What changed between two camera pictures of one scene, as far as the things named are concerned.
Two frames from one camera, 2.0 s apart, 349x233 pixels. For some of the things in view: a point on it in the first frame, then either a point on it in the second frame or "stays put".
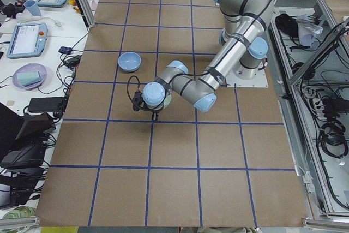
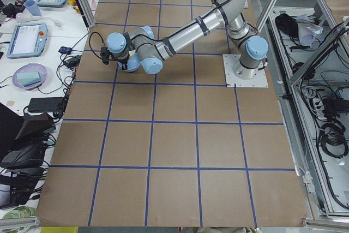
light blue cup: (32, 8) stays put
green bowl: (167, 100) -> (131, 53)
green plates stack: (21, 211) stays put
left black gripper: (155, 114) -> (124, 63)
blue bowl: (129, 61) stays put
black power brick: (45, 105) stays put
